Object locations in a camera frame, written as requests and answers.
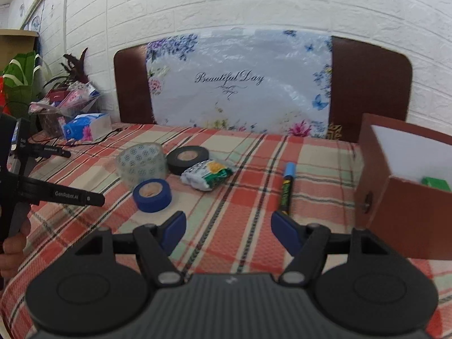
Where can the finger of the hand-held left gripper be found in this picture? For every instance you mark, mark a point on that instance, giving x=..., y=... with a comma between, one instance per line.
x=67, y=196
x=49, y=151

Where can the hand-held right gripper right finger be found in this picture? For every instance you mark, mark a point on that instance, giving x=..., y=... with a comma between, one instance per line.
x=282, y=226

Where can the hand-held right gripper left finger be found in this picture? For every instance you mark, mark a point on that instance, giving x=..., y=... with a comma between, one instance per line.
x=176, y=226

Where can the blue tape roll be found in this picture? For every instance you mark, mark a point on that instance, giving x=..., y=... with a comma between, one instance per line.
x=157, y=204

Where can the blue capped black marker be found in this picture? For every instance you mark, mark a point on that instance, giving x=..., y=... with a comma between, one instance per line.
x=286, y=190

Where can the white green packet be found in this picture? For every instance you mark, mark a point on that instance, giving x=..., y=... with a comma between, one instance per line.
x=203, y=176

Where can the black tape roll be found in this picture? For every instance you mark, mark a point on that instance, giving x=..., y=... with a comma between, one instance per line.
x=173, y=165

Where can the clear patterned tape roll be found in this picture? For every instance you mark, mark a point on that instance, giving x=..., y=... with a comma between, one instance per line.
x=141, y=162

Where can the brown cardboard box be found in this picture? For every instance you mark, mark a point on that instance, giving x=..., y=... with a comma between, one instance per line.
x=406, y=215

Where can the person's left hand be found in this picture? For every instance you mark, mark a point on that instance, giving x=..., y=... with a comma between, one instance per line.
x=12, y=254

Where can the blue tissue pack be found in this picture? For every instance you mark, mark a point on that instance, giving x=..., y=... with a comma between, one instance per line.
x=86, y=127

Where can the red plaid blanket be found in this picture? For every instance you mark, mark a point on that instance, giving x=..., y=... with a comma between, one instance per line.
x=243, y=201

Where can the basket of assorted packets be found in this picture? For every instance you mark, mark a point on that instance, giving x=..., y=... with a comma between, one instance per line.
x=60, y=106

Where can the green bag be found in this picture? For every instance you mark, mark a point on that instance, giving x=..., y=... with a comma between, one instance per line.
x=19, y=84

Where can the floral Beautiful Day board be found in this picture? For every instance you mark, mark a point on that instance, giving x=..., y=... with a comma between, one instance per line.
x=132, y=88

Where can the wooden cabinet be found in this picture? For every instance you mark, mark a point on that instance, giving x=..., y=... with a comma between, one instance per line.
x=14, y=47

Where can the floral plastic sheet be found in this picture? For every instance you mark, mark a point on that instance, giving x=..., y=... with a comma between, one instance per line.
x=240, y=99

